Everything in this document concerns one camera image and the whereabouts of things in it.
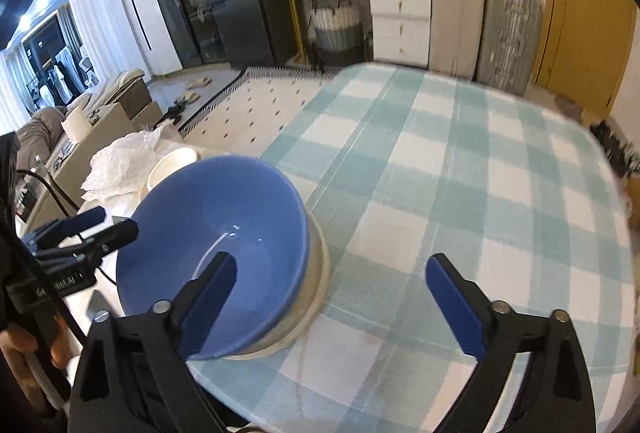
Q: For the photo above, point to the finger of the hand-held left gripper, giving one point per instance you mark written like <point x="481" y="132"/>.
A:
<point x="115" y="235"/>
<point x="85" y="218"/>

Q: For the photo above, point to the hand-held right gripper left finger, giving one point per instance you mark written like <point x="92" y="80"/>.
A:
<point x="210" y="308"/>

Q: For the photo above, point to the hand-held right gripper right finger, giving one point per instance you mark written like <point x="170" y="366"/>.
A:
<point x="455" y="308"/>

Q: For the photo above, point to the blue bowl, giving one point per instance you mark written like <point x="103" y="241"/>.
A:
<point x="210" y="223"/>

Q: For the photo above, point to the large cream plate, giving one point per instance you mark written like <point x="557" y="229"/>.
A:
<point x="300" y="335"/>
<point x="314" y="263"/>

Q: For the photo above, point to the person's left hand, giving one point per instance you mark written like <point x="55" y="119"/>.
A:
<point x="20" y="353"/>

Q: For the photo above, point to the clear plastic wrap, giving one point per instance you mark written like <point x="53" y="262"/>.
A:
<point x="120" y="163"/>

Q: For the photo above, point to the small cream plate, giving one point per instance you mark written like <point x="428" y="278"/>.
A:
<point x="172" y="168"/>

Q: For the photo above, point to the grey blanket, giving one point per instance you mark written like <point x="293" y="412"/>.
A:
<point x="40" y="138"/>

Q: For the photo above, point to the white paper roll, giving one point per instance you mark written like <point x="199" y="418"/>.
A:
<point x="75" y="125"/>

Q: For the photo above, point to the cardboard box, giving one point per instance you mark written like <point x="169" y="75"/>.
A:
<point x="115" y="118"/>

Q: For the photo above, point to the teal plaid tablecloth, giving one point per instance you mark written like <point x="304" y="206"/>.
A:
<point x="450" y="173"/>

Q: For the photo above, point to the dark slipper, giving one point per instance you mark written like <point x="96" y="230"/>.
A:
<point x="174" y="113"/>

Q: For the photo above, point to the beige sofa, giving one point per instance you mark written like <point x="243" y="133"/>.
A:
<point x="120" y="85"/>

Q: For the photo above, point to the beige slipper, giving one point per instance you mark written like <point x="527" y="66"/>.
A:
<point x="187" y="99"/>
<point x="199" y="83"/>

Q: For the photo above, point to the cream dotted rug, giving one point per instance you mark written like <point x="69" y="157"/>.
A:
<point x="250" y="113"/>

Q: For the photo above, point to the white curtain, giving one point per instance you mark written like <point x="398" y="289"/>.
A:
<point x="125" y="13"/>

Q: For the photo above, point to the silver ribbed suitcase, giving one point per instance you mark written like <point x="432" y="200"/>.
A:
<point x="510" y="38"/>

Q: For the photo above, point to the beige suitcase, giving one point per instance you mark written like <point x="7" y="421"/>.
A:
<point x="457" y="23"/>

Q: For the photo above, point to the white drawer cabinet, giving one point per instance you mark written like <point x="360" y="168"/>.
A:
<point x="400" y="28"/>

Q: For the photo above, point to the woven laundry basket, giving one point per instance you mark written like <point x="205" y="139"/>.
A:
<point x="335" y="33"/>

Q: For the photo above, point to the yellow wooden door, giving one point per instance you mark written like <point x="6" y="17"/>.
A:
<point x="585" y="13"/>

